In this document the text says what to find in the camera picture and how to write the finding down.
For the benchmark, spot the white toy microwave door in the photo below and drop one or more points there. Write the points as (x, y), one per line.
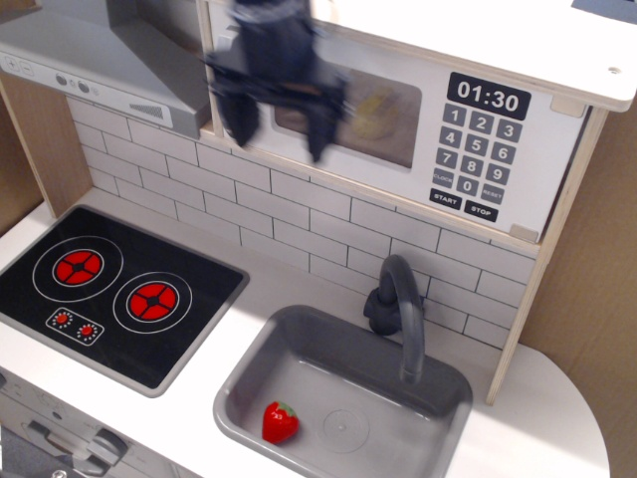
(476, 138)

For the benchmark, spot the dark grey toy faucet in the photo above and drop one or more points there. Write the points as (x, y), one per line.
(395, 306)

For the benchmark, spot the grey microwave door handle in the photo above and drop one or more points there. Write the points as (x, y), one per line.
(223, 44)

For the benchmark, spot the black toy induction stove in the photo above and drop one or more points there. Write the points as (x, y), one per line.
(118, 299)

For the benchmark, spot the red toy strawberry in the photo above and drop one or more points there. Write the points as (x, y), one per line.
(280, 422)

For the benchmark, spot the white wooden microwave cabinet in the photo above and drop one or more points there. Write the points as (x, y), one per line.
(583, 50)

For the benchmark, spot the grey toy range hood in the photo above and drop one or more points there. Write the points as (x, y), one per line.
(105, 53)

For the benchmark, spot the yellow toy potato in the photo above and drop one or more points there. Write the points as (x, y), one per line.
(377, 115)

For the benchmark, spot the grey toy oven door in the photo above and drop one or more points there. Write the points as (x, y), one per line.
(73, 437)

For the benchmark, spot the grey toy sink basin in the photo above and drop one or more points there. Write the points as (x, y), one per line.
(357, 417)

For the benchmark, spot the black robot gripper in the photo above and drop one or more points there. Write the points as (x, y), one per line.
(275, 47)

